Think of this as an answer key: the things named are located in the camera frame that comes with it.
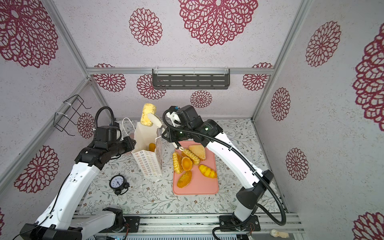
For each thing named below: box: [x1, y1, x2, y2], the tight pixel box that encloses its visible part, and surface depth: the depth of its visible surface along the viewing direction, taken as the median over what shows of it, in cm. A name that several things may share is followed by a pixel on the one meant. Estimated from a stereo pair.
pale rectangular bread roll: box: [140, 103, 157, 127], surface depth 69 cm
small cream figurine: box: [270, 229, 290, 239], surface depth 72 cm
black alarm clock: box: [109, 173, 131, 196], surface depth 87 cm
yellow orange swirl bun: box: [198, 164, 217, 179], surface depth 91 cm
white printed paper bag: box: [131, 121, 163, 178], surface depth 81 cm
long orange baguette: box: [148, 143, 156, 152], surface depth 100 cm
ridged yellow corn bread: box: [172, 152, 183, 174], surface depth 92 cm
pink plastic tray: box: [173, 140, 219, 195], surface depth 89 cm
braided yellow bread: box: [181, 149, 201, 166], surface depth 94 cm
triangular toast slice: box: [188, 144, 206, 161], surface depth 97 cm
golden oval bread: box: [177, 171, 192, 188], surface depth 85 cm
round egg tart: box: [181, 156, 193, 172], surface depth 92 cm
